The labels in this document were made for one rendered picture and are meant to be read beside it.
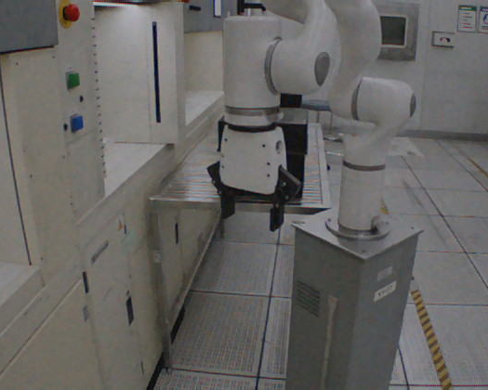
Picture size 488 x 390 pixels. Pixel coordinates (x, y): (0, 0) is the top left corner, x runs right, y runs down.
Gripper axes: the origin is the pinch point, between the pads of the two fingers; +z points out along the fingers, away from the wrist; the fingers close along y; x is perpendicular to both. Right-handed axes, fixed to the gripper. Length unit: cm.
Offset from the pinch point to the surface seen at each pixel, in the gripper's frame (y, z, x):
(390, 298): -13, 44, -58
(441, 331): -26, 101, -130
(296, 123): 26, 0, -69
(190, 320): 81, 101, -78
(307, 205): 20, 25, -66
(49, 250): 43.5, 14.0, 10.8
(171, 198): 60, 25, -48
